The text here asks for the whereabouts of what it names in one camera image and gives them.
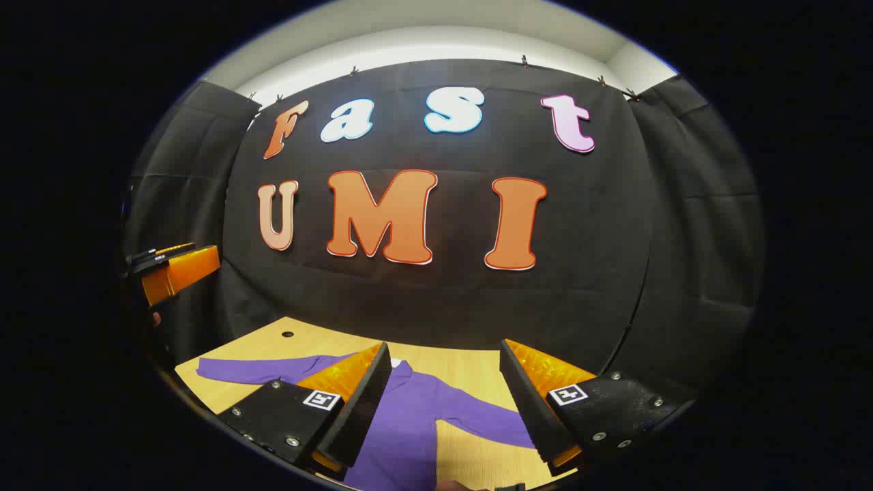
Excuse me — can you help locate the purple button-up shirt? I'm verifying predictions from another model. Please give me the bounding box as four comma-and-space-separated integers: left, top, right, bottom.
196, 353, 539, 491

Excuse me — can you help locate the plain black cloth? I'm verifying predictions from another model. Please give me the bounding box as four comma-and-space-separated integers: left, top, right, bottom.
125, 80, 263, 369
604, 74, 766, 410

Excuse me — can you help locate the black backdrop cloth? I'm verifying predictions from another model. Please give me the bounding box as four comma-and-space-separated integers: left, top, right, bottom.
222, 58, 655, 372

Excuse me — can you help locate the row of backdrop clips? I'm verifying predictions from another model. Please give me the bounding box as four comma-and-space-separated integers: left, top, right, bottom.
247, 55, 640, 104

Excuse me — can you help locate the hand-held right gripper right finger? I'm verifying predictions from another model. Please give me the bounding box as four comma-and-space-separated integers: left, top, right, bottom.
500, 339, 698, 477

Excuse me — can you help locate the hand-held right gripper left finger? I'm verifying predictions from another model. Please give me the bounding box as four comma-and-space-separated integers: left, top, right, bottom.
217, 342, 393, 478

